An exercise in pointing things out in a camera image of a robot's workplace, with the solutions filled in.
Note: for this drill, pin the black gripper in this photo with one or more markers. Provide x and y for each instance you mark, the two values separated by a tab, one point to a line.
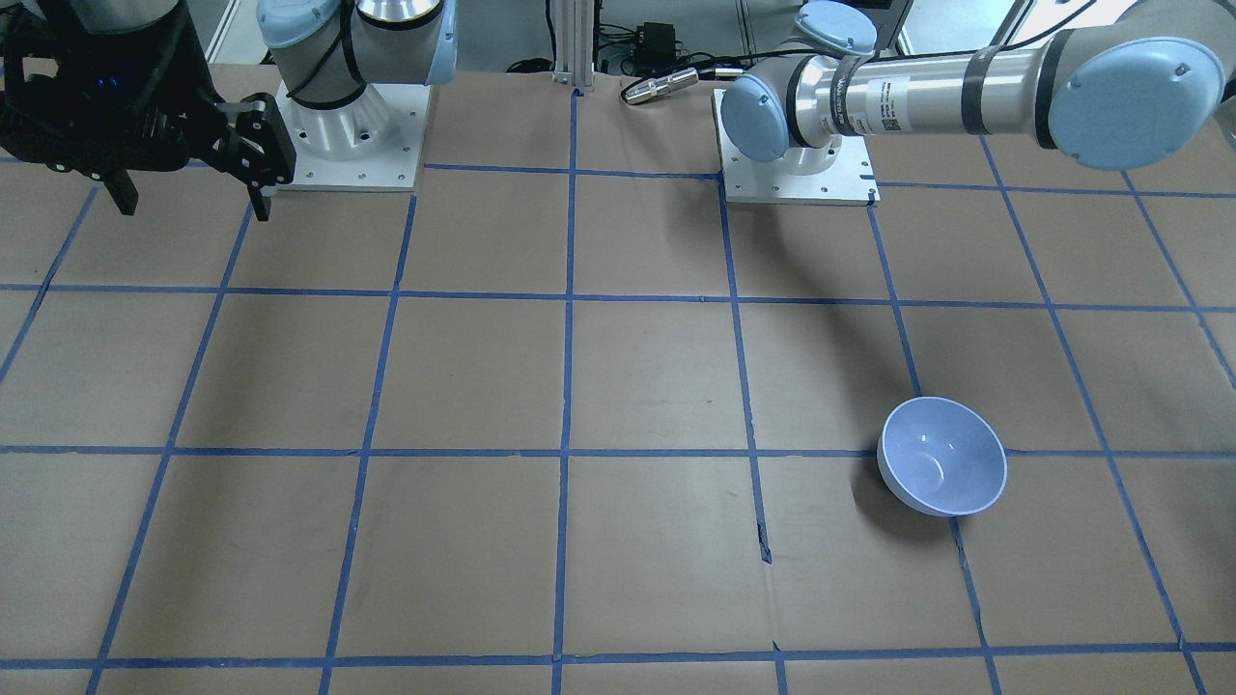
185	85

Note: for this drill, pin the blue bowl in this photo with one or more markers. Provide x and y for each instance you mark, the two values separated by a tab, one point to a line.
941	458

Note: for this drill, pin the silver cylindrical tool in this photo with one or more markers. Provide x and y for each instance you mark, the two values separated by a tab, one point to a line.
654	87

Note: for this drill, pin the aluminium frame post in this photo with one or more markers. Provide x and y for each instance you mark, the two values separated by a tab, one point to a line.
574	30

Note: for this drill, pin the black power adapter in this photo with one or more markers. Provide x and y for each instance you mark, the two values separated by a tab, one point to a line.
654	42

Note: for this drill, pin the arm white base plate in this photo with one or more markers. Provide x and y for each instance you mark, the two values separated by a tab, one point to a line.
373	144
839	175

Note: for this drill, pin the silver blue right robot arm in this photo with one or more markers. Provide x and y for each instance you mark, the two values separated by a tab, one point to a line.
327	52

